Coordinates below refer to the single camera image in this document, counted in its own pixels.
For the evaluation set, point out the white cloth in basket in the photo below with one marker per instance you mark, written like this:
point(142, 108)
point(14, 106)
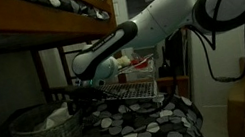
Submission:
point(57, 116)

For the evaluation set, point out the beige plush toy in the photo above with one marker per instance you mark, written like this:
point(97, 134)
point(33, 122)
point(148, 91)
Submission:
point(123, 61)

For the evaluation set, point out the wooden bunk bed frame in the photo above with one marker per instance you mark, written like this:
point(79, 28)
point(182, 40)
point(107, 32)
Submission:
point(19, 22)

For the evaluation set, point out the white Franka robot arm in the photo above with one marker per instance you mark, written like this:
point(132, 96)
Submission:
point(155, 22)

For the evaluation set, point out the black pebble-pattern bedspread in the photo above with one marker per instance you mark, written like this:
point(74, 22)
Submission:
point(146, 128)

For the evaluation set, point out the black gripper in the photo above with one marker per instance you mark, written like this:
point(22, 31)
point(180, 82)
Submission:
point(87, 93)

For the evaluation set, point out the pebble-pattern mattress bedding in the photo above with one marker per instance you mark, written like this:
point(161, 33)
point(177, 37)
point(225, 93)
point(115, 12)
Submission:
point(59, 0)

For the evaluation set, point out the clear plastic storage shelf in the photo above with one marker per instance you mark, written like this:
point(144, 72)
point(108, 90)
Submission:
point(141, 70)

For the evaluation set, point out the wooden side table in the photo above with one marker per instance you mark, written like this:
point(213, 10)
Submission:
point(176, 84)

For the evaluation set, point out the red item in shelf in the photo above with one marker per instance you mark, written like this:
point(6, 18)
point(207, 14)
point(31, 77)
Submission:
point(140, 63)

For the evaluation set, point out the black bottle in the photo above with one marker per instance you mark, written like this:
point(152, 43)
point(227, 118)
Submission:
point(163, 68)

